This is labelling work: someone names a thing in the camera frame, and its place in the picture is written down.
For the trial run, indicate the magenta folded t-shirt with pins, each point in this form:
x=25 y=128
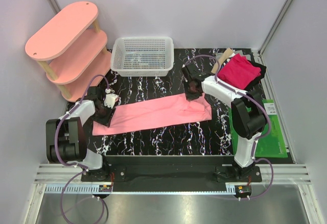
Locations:
x=239 y=72

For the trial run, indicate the light pink t-shirt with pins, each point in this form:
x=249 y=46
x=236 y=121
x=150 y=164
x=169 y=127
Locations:
x=155 y=113

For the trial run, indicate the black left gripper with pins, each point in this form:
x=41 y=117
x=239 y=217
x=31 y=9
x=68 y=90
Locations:
x=105 y=121

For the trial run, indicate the white slotted cable duct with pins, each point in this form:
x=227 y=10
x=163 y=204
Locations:
x=79 y=188

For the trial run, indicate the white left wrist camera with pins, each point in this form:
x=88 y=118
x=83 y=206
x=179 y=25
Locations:
x=110 y=98

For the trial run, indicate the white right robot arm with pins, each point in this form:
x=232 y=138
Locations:
x=249 y=118

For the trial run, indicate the green cutting mat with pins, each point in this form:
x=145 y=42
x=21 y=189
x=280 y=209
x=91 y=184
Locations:
x=273 y=145

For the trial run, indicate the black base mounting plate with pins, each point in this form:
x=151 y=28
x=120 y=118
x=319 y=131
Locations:
x=171 y=174

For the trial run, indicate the beige folded cloth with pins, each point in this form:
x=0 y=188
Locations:
x=220 y=60

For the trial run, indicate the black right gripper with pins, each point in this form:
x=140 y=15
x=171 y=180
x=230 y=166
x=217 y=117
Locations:
x=189 y=96

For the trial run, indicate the white plastic mesh basket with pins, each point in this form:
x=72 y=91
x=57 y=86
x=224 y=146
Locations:
x=142 y=56

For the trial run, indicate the grey cloth piece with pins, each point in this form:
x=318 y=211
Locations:
x=221 y=55

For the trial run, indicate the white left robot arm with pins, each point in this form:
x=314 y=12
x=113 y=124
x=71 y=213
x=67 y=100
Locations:
x=66 y=139

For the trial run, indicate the pink three-tier wooden shelf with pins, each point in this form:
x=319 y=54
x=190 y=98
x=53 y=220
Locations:
x=71 y=49

